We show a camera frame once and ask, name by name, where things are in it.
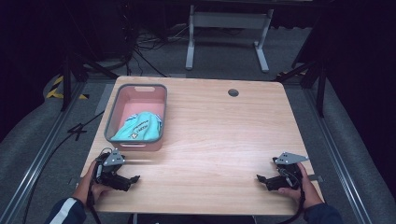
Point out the yellow black hazard tape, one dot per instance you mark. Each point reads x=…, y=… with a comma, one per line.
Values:
x=59, y=90

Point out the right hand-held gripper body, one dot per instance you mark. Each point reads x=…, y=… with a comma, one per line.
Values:
x=288, y=172

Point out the pink plastic basket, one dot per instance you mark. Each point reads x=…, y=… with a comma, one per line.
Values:
x=137, y=116

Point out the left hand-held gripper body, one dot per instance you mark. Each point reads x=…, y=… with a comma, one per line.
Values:
x=109, y=169

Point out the black tripod stand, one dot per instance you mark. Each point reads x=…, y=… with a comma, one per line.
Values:
x=311, y=74
x=76, y=71

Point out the person's right hand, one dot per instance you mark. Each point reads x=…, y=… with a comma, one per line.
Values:
x=302, y=189

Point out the person's left hand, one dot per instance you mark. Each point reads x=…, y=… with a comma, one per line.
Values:
x=90, y=185

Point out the teal cloth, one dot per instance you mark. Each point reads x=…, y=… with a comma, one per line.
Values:
x=140, y=128

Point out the grey metal table frame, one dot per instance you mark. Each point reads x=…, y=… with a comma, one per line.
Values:
x=229, y=34

